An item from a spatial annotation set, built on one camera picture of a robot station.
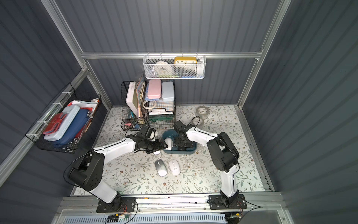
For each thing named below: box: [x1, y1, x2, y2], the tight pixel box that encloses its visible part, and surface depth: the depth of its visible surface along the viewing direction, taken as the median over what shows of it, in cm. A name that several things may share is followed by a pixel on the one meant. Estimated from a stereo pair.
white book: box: [125, 81, 139, 119], surface depth 93 cm
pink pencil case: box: [147, 79, 162, 100], surface depth 98 cm
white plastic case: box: [43, 104, 81, 142], surface depth 67 cm
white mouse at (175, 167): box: [168, 159, 181, 176], surface depth 86 cm
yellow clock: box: [173, 56, 198, 65], surface depth 90 cm
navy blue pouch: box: [49, 108, 90, 146], surface depth 69 cm
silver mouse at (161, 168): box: [154, 159, 168, 177], surface depth 88 cm
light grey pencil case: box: [161, 81, 175, 102], surface depth 100 cm
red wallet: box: [42, 112, 68, 135], surface depth 64 cm
